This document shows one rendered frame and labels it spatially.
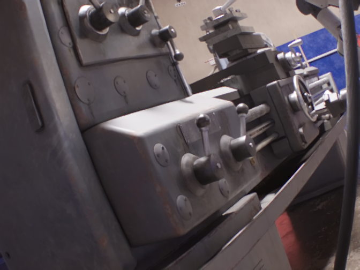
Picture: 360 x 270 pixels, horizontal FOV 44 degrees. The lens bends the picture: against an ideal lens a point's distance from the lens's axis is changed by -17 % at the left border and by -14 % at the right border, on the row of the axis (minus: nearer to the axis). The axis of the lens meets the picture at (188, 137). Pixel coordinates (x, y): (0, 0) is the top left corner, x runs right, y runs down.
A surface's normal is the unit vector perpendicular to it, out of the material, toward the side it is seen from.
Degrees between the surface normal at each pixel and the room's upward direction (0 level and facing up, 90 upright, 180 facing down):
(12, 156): 90
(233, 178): 90
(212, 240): 90
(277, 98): 90
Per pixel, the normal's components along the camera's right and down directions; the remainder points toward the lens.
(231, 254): 0.81, -0.34
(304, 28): -0.43, 0.19
